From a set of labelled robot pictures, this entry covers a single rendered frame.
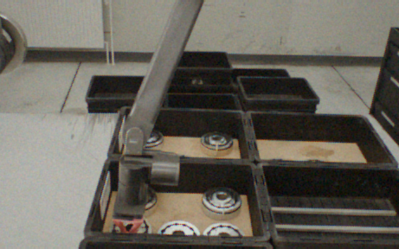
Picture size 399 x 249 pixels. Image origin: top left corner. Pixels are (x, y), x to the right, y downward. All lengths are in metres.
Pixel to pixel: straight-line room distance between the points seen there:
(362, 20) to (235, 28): 1.20
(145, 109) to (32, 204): 0.65
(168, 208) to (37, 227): 0.40
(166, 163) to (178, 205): 0.28
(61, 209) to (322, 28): 3.50
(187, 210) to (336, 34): 3.56
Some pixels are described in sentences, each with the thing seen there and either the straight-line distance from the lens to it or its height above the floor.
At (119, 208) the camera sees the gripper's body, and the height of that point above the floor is 0.96.
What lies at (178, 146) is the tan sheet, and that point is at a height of 0.83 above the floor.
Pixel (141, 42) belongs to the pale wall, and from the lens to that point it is 4.30.
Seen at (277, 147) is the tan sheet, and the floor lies 0.83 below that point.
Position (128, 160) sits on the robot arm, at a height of 1.07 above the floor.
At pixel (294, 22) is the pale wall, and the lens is 4.42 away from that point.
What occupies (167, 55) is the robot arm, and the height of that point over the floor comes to 1.27.
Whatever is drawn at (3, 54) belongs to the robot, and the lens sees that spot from 1.37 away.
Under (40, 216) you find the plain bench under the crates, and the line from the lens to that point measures 1.44.
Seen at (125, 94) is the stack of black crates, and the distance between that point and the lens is 2.59.
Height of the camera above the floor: 1.61
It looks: 29 degrees down
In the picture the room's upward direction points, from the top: 3 degrees clockwise
